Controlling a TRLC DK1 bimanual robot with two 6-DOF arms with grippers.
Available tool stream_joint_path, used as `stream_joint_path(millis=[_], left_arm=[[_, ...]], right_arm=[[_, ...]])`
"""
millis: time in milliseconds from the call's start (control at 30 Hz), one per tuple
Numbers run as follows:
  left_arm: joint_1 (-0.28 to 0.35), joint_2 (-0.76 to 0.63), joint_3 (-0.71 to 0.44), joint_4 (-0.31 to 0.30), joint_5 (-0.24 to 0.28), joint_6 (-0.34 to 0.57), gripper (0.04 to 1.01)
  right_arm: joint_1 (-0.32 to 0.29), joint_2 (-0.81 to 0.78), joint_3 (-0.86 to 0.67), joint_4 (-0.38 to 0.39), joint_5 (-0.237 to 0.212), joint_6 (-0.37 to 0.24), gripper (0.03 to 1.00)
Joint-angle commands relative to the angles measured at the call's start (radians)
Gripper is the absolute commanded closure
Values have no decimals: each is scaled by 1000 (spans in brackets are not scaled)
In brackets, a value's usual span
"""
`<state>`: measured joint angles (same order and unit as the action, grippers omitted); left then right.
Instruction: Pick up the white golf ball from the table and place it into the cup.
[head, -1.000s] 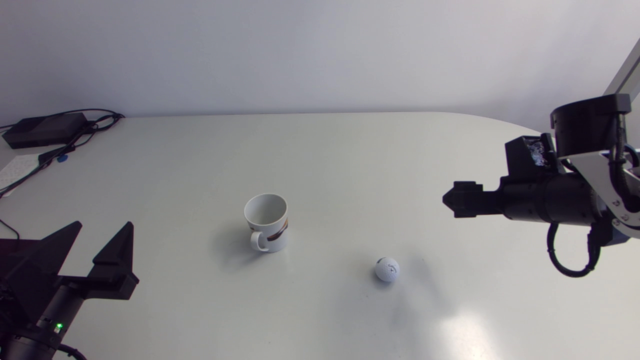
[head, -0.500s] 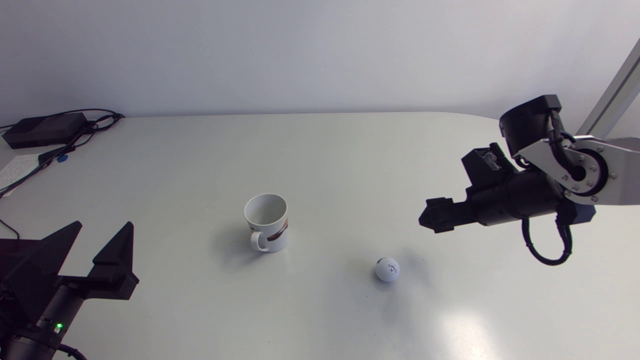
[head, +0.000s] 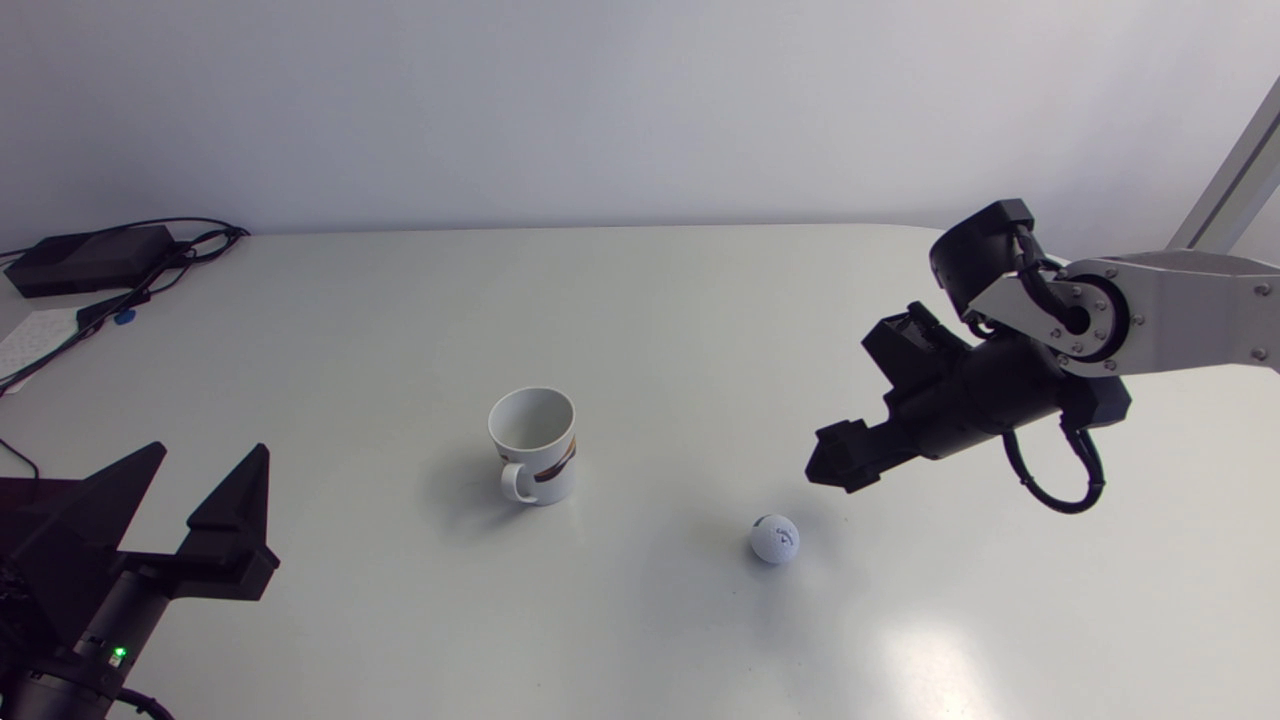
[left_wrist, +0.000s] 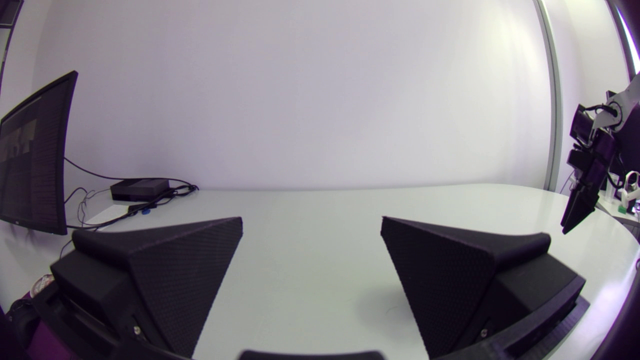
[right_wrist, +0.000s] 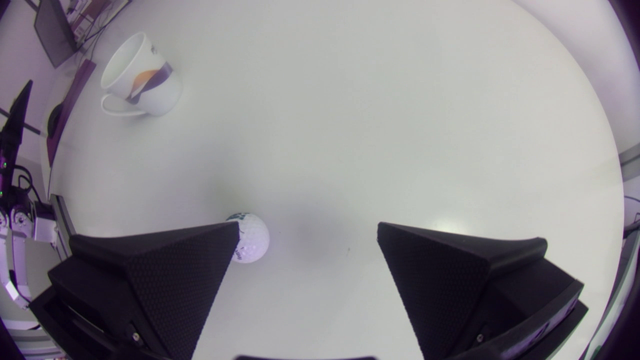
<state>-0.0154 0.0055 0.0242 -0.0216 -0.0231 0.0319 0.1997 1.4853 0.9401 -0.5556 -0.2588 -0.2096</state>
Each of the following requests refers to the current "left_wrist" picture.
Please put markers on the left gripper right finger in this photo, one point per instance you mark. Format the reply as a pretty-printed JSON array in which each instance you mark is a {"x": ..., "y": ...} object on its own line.
[{"x": 450, "y": 280}]

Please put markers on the dark screen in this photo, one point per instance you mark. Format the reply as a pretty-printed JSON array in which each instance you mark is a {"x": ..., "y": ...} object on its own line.
[{"x": 35, "y": 160}]

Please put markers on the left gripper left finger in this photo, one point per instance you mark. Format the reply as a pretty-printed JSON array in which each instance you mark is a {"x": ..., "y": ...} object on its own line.
[{"x": 170, "y": 280}]

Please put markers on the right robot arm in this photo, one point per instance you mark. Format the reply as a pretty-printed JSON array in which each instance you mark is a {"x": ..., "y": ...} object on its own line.
[{"x": 620, "y": 105}]

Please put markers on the black power brick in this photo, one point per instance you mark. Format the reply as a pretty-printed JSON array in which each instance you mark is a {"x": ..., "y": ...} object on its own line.
[{"x": 139, "y": 189}]

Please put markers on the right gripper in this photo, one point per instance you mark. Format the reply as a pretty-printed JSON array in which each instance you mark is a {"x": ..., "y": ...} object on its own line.
[{"x": 595, "y": 160}]

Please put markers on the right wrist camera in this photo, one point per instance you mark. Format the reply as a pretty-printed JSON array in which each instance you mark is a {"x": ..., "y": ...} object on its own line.
[{"x": 581, "y": 125}]

